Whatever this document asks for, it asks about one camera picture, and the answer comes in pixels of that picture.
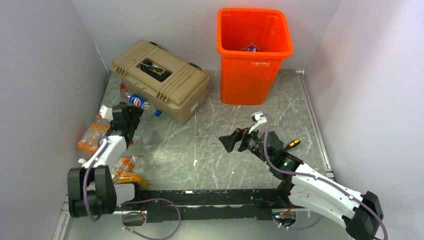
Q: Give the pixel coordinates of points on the orange label bottle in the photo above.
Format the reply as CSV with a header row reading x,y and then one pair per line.
x,y
124,164

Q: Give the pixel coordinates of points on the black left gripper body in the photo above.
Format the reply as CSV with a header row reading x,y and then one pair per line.
x,y
135,113

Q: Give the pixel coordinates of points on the screwdriver in toolbox lid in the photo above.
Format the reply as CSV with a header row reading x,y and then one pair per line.
x,y
154,71

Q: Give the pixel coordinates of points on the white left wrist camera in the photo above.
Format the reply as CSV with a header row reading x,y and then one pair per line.
x,y
104,113

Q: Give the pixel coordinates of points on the red handled pliers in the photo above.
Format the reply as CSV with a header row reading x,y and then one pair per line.
x,y
123,87

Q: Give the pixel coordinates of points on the orange plastic bin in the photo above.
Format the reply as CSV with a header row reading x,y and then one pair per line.
x,y
247,77

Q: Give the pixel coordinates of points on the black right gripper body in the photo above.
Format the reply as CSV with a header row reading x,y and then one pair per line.
x,y
251,142

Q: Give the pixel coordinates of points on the yellow black screwdriver on table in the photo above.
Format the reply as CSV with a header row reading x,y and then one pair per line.
x,y
294,143

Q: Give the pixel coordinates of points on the large orange bottle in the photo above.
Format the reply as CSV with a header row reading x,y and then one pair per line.
x,y
89,142

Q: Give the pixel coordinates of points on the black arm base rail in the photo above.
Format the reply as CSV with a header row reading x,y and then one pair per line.
x,y
213,204

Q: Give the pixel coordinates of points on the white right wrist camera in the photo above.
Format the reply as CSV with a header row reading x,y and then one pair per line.
x,y
259,119

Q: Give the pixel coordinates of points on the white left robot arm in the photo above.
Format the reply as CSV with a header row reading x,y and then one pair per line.
x,y
90,189

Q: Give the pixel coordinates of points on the pepsi bottle large blue label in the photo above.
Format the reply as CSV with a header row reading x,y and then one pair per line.
x,y
252,47

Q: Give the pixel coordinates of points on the tan plastic toolbox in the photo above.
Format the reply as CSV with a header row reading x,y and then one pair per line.
x,y
179,96

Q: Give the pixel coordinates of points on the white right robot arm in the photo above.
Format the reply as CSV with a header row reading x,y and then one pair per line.
x,y
359,214

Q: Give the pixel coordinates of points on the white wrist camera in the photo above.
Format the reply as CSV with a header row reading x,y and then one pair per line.
x,y
104,113
259,119

